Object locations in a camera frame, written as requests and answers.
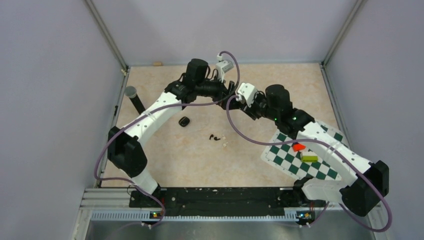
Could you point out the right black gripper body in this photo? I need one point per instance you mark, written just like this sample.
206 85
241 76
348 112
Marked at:
257 109

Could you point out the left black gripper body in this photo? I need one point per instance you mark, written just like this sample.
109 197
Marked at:
214 89

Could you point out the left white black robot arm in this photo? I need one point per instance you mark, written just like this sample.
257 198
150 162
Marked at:
125 150

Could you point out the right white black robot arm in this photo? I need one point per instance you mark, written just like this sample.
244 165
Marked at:
363 183

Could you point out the black earbud charging case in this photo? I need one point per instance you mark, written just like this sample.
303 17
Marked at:
184 121

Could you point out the red block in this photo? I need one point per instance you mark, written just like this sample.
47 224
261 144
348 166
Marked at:
297 147

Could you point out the green white chessboard mat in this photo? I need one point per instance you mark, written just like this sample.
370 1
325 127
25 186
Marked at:
287 160

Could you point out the small wooden piece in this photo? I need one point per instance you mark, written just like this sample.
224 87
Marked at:
157 64

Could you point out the green white block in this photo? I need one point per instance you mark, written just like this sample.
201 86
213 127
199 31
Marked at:
308 157

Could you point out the black microphone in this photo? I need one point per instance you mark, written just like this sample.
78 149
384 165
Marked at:
131 93

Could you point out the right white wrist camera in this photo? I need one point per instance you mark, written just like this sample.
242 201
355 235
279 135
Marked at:
246 93

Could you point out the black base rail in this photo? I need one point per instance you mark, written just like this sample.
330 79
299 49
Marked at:
223 201

